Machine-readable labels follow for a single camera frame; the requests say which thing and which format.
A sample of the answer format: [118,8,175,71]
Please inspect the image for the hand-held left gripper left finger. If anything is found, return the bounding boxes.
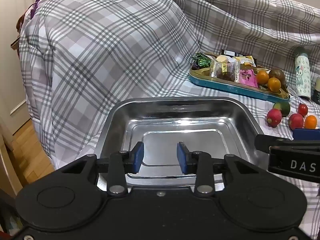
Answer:
[60,141,145,197]

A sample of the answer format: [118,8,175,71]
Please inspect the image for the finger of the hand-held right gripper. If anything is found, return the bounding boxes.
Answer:
[254,128,320,153]

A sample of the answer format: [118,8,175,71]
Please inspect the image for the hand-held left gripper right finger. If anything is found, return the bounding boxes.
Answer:
[176,141,259,197]

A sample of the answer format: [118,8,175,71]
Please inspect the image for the red radish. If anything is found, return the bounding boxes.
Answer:
[266,109,283,128]
[288,114,305,130]

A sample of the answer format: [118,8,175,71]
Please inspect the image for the stainless steel tray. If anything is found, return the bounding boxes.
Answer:
[94,96,270,191]

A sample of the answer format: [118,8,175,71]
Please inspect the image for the green cucumber piece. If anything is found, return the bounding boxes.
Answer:
[273,101,291,117]

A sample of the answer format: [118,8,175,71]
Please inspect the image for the small orange citrus fruit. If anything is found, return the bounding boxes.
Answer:
[304,115,317,130]

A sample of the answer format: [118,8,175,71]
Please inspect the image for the red cherry tomato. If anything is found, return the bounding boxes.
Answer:
[298,103,309,117]

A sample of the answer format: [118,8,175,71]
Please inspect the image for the small dark green can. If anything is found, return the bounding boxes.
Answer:
[311,77,320,105]

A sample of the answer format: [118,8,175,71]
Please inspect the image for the brown passion fruit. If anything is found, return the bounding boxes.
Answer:
[269,69,286,84]

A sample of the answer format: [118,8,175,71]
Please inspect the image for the pink snack packet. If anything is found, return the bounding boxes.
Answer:
[239,69,258,88]

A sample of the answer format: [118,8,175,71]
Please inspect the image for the blue and gold tin tray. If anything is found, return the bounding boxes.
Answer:
[189,52,290,102]

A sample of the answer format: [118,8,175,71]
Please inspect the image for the cartoon print bottle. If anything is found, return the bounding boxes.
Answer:
[294,47,312,101]

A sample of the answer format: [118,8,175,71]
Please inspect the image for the clear packet of brown cake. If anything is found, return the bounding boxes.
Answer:
[210,56,240,82]

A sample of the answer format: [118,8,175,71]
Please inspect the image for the yellow pastry packet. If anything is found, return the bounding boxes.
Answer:
[234,56,257,67]

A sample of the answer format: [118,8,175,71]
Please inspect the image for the white pastry packet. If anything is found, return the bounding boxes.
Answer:
[215,55,237,65]

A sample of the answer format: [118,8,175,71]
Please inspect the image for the green foil candy wrappers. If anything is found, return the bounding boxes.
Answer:
[191,52,212,70]

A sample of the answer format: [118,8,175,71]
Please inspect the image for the grey plaid blanket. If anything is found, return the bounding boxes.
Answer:
[19,0,320,205]

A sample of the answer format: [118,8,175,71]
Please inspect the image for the brown wooden object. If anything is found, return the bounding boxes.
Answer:
[10,12,28,55]

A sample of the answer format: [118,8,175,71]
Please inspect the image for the wooden furniture frame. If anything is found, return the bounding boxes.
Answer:
[0,116,24,198]

